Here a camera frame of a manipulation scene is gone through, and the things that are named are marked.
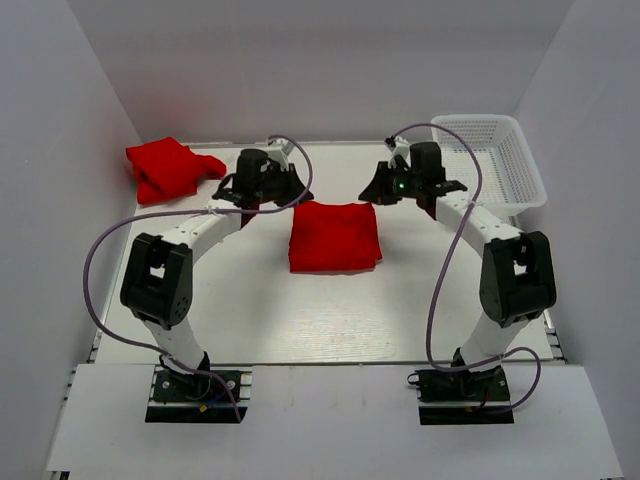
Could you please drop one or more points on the folded red t shirt stack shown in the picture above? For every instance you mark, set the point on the folded red t shirt stack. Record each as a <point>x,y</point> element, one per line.
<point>165,170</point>

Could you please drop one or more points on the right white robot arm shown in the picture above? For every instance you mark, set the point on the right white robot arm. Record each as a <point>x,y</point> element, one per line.
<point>517,282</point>

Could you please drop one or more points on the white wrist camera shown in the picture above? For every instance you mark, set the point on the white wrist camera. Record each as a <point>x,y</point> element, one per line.
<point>399,148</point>
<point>279,151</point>

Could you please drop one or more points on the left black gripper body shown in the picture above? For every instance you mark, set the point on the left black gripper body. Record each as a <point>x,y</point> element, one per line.
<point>277,187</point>

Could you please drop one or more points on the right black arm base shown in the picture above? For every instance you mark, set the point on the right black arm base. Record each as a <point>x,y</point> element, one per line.
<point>462,398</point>

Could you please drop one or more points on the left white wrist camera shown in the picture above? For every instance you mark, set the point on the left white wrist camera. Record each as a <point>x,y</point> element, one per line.
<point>279,151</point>

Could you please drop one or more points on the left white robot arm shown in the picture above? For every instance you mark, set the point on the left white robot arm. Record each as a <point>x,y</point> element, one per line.
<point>158,282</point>

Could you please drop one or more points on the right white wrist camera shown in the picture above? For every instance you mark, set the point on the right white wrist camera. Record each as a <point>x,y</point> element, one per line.
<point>399,148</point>

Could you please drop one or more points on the white plastic basket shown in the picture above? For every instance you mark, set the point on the white plastic basket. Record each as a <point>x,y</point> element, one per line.
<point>511,183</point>

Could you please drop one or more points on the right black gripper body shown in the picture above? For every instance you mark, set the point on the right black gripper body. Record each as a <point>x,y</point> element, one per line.
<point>396,185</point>

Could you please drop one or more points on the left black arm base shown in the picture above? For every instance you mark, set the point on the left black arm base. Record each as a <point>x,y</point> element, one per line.
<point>173,400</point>

